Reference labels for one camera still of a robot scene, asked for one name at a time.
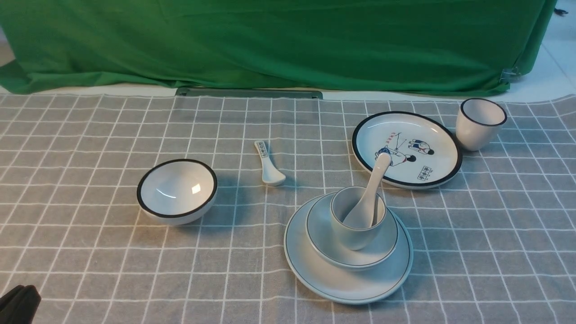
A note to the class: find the plain white shallow bowl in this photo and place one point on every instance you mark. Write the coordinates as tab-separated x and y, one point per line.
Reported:
318	227

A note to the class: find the plain white spoon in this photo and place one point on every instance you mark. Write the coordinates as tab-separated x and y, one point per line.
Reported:
364	214

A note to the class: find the plain white cup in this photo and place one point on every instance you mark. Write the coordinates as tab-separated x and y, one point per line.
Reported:
341	203

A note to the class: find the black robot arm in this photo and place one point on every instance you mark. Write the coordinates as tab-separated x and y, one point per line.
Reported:
19	305

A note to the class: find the small patterned white spoon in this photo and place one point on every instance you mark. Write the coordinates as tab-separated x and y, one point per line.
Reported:
271	176

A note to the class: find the black-rimmed white bowl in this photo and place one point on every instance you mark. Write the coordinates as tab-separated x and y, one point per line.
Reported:
177	192

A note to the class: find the illustrated black-rimmed plate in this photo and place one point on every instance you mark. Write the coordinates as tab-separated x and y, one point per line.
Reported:
423	152

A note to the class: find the plain white large plate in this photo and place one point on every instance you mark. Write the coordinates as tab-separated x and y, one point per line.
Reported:
337	284

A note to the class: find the green backdrop cloth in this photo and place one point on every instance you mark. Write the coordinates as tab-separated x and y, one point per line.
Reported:
432	47

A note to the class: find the black-rimmed white cup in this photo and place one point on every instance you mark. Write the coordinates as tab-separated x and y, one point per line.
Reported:
478	121

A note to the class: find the metal backdrop clip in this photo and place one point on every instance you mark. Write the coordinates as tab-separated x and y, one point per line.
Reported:
510	75

